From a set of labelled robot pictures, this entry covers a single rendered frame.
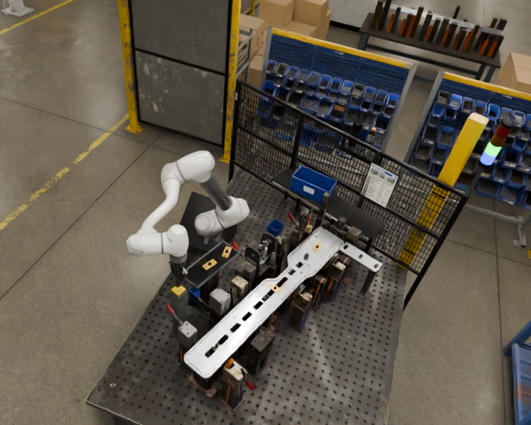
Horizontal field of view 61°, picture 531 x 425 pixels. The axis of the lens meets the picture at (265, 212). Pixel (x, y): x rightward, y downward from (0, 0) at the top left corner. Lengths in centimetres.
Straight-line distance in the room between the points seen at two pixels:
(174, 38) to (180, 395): 343
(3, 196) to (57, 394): 223
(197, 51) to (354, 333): 313
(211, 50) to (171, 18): 48
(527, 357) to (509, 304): 69
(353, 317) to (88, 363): 196
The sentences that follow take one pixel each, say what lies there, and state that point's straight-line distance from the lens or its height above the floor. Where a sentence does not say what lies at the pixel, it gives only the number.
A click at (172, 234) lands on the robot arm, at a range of 222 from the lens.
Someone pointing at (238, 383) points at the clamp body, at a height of 103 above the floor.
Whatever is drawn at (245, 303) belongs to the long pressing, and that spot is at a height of 100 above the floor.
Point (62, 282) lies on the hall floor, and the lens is 424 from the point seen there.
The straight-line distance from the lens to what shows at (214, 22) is 467.
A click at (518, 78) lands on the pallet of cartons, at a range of 555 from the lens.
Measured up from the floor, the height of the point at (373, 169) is 140.
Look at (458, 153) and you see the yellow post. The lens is 300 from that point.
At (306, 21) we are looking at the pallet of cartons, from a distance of 725.
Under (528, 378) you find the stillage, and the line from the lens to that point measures 425.
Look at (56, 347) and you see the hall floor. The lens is 389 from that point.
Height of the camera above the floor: 326
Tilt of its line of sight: 43 degrees down
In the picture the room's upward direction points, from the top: 9 degrees clockwise
